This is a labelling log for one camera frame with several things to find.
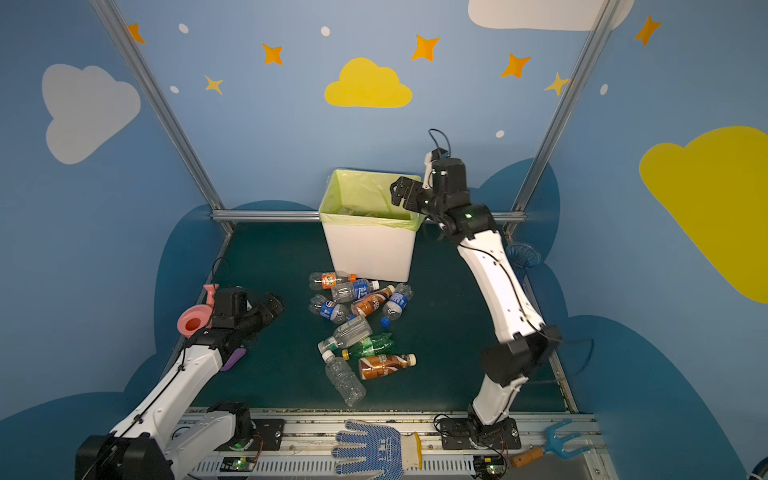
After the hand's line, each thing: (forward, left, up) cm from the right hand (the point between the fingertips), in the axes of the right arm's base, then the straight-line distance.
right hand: (407, 186), depth 73 cm
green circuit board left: (-56, +38, -41) cm, 79 cm away
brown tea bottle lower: (-33, +7, -36) cm, 49 cm away
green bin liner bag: (+18, +13, -19) cm, 30 cm away
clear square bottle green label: (-24, +16, -36) cm, 46 cm away
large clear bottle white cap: (-37, +15, -36) cm, 53 cm away
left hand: (-20, +36, -29) cm, 50 cm away
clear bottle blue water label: (-8, +18, -37) cm, 42 cm away
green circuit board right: (-53, -23, -42) cm, 72 cm away
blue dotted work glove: (-51, +3, -40) cm, 65 cm away
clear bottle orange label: (-5, +26, -36) cm, 44 cm away
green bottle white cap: (-26, +8, -38) cm, 47 cm away
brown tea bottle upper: (-13, +10, -36) cm, 40 cm away
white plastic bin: (+2, +9, -29) cm, 31 cm away
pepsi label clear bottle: (-16, +23, -37) cm, 46 cm away
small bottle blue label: (-12, +2, -36) cm, 38 cm away
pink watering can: (-24, +58, -28) cm, 69 cm away
